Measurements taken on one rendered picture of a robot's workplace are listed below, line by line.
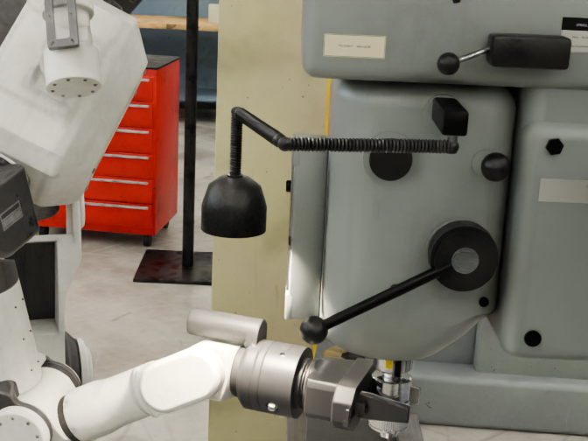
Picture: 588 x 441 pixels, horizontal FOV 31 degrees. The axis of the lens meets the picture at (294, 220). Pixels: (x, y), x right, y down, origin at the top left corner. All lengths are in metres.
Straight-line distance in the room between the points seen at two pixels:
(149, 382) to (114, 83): 0.39
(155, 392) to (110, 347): 3.30
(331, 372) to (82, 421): 0.34
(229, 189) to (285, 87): 1.79
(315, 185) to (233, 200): 0.10
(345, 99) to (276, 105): 1.82
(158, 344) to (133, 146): 1.50
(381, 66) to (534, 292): 0.29
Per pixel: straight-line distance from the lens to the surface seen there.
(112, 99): 1.43
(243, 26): 2.90
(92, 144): 1.40
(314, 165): 1.17
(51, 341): 1.81
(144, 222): 5.89
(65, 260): 1.76
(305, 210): 1.18
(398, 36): 1.05
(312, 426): 1.59
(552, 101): 1.10
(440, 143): 1.02
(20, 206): 1.37
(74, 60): 1.29
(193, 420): 4.00
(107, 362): 4.48
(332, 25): 1.05
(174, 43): 10.27
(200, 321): 1.33
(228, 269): 3.04
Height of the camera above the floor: 1.78
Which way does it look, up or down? 16 degrees down
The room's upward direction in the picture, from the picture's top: 3 degrees clockwise
